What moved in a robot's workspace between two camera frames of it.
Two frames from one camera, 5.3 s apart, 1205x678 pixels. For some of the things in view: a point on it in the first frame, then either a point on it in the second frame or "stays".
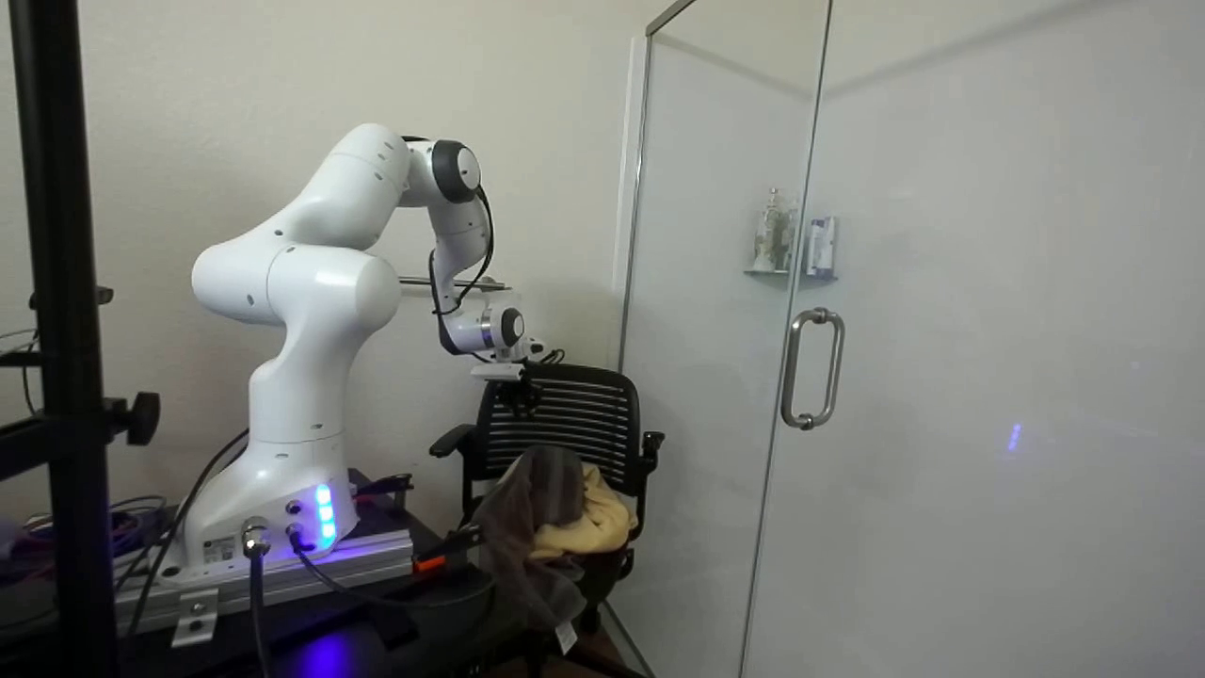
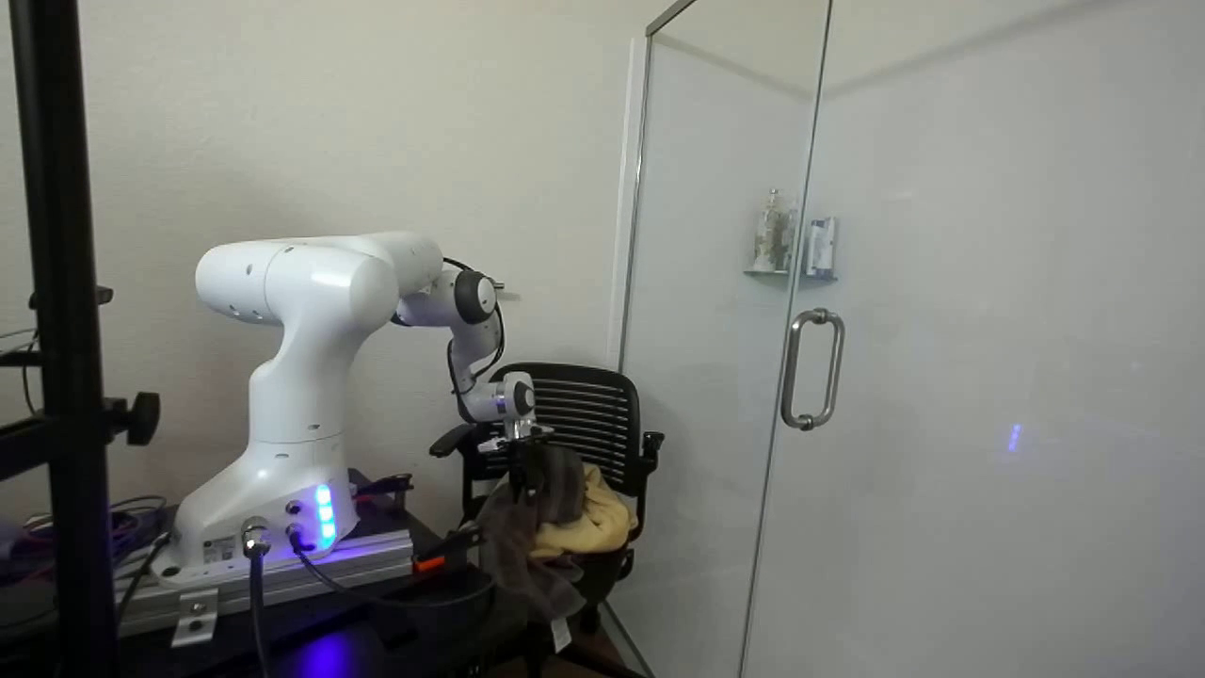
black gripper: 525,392 to 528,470
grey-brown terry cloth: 525,597 stays
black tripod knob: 136,419 stays
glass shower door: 917,291 stays
